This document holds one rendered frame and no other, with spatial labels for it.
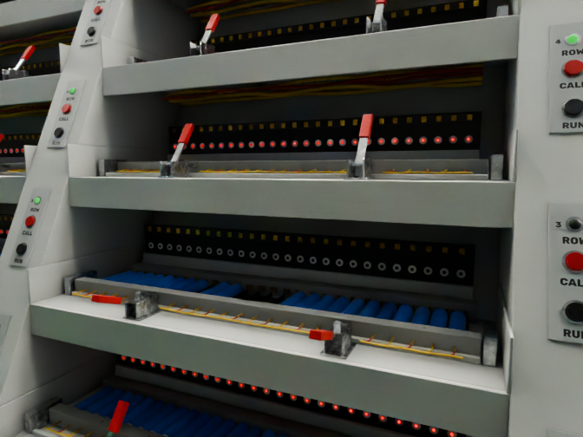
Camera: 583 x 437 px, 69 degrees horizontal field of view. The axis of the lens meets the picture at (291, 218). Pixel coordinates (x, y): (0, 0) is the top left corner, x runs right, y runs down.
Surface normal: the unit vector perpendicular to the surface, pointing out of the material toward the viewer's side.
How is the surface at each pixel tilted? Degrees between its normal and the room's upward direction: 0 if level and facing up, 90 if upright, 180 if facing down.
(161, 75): 113
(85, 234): 90
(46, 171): 90
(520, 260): 90
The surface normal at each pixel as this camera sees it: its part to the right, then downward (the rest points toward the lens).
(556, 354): -0.37, -0.29
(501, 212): -0.40, 0.11
